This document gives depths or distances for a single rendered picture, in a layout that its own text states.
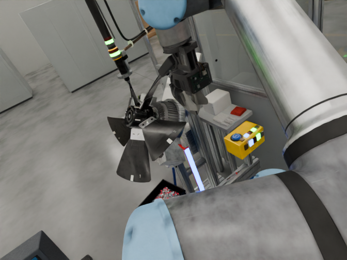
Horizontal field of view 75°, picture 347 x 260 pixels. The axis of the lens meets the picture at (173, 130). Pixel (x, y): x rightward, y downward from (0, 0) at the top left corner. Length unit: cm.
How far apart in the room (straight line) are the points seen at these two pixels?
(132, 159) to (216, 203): 111
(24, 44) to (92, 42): 687
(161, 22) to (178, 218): 30
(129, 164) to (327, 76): 114
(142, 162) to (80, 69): 552
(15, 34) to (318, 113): 1306
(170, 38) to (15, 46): 1273
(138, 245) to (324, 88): 19
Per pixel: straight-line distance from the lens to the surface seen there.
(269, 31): 28
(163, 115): 124
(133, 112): 119
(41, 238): 90
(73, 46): 654
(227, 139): 108
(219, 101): 161
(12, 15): 1314
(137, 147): 126
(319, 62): 25
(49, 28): 649
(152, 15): 39
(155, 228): 17
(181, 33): 52
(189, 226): 16
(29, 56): 1319
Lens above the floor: 177
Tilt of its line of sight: 34 degrees down
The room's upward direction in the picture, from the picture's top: 22 degrees counter-clockwise
